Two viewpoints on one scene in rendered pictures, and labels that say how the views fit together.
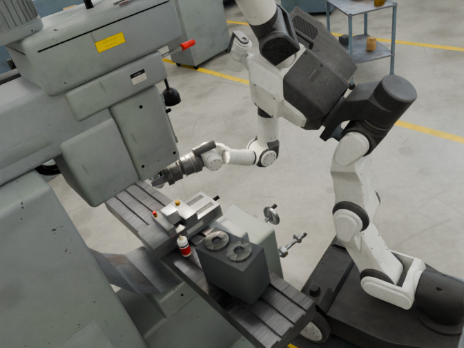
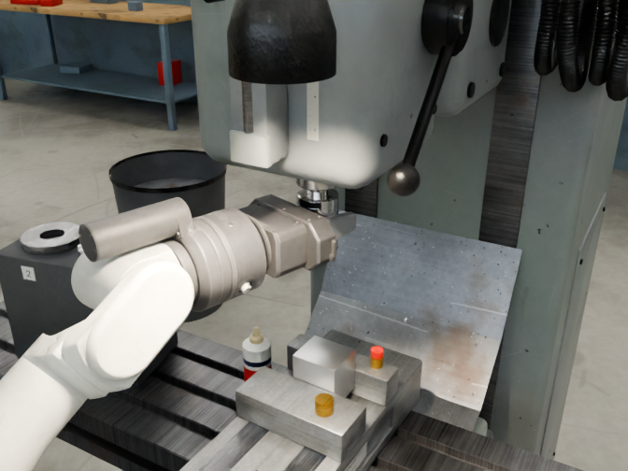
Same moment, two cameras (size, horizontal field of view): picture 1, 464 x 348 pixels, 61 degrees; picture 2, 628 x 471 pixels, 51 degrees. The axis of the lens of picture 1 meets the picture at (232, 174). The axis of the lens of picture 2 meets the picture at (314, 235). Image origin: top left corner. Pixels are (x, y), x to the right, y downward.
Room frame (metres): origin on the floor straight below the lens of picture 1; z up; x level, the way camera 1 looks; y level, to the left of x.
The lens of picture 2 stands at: (1.90, -0.02, 1.54)
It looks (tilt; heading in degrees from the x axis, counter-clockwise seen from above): 25 degrees down; 153
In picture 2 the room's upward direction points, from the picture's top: straight up
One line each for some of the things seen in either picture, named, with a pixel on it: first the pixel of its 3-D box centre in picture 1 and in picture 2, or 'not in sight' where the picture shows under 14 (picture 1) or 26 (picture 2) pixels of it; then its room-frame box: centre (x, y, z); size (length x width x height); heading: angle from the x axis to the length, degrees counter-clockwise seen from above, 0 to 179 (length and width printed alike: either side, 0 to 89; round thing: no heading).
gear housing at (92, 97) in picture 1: (104, 78); not in sight; (1.28, 0.33, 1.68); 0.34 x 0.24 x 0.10; 123
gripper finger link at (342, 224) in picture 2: not in sight; (336, 229); (1.33, 0.30, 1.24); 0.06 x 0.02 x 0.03; 106
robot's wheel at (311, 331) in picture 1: (307, 323); not in sight; (0.99, -0.17, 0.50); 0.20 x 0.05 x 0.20; 46
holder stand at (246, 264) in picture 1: (233, 264); (90, 297); (0.97, 0.07, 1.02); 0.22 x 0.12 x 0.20; 44
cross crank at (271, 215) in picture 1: (266, 219); not in sight; (1.57, -0.13, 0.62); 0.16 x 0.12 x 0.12; 123
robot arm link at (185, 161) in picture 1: (178, 169); (253, 246); (1.32, 0.20, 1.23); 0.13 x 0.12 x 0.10; 16
